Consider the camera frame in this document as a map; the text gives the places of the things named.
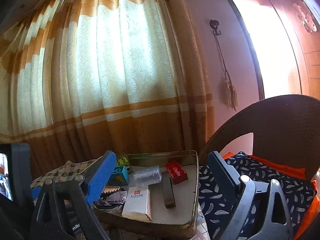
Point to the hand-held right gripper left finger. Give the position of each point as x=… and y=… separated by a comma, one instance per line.
x=102, y=177

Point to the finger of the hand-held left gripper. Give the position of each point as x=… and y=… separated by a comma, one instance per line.
x=36, y=194

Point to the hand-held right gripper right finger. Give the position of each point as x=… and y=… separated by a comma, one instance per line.
x=220, y=177

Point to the teal toy block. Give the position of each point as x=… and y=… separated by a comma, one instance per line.
x=121, y=176

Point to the grey cloth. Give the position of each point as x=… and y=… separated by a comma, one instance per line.
x=115, y=197

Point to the green toy block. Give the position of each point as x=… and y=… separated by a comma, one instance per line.
x=123, y=160

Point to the white cardboard box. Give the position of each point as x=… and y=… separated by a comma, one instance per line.
x=137, y=200

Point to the red toy block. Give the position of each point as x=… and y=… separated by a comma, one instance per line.
x=176, y=171

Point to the clear plastic case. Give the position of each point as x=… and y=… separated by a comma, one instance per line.
x=147, y=175

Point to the dark olive bar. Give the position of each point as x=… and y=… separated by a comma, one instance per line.
x=168, y=192

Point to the gold tin box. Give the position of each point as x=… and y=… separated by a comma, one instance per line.
x=155, y=230

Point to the plaid tablecloth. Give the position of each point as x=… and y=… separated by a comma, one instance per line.
x=72, y=167

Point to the white paper liner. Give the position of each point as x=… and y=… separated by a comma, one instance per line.
x=182, y=200

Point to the orange cloth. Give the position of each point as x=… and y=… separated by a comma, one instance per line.
x=287, y=167

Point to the navy feather print cushion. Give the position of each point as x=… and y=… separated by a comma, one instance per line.
x=295, y=192

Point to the brown wicker chair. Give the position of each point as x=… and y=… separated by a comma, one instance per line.
x=275, y=115

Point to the cream and orange curtain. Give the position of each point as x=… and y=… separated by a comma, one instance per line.
x=112, y=67

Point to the wooden door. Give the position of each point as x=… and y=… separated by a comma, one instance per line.
x=310, y=67

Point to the flower door decoration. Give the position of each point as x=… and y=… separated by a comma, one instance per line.
x=303, y=16

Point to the metal wall hook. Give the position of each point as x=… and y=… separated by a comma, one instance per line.
x=215, y=26

